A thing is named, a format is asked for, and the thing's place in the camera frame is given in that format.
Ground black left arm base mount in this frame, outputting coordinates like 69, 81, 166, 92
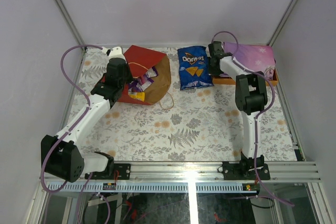
91, 163, 131, 181

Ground red brown paper bag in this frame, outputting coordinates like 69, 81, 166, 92
118, 45, 172, 105

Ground yellow snack packet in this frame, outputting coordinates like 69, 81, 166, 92
128, 92, 145, 102

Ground orange wooden tray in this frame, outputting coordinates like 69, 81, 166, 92
212, 66, 278, 88

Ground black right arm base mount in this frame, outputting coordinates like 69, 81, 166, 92
222, 162, 271, 181

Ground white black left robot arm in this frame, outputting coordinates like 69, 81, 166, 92
41, 55, 133, 183

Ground purple snack packet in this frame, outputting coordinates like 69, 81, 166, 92
142, 67, 159, 83
129, 77, 153, 92

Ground blue Doritos chip bag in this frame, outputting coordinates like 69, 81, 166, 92
177, 46, 213, 90

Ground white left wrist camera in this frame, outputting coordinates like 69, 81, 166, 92
101, 46, 126, 60

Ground aluminium front rail frame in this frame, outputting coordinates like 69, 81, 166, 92
25, 161, 335, 223

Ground purple snowflake cloth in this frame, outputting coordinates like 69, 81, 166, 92
223, 42, 276, 80

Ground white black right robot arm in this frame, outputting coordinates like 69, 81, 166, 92
208, 41, 268, 179

